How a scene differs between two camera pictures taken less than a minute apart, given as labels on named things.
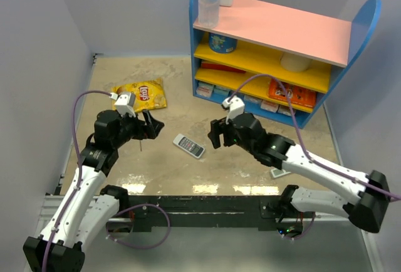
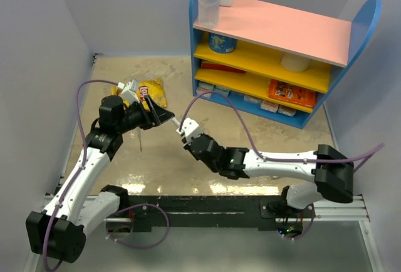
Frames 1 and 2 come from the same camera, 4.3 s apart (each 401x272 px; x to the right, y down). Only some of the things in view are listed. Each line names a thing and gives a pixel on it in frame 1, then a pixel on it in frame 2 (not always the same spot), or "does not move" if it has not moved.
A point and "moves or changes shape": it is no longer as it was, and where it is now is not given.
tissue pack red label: x=269 y=106 does not move
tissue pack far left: x=204 y=89 does not move
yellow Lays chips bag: x=148 y=95 does not move
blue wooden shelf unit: x=285 y=62 does not move
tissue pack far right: x=284 y=109 does not move
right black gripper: x=218 y=127 -> x=187 y=146
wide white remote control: x=188 y=145 moves or changes shape
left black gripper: x=143 y=131 -> x=158 y=114
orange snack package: x=297 y=94 does not move
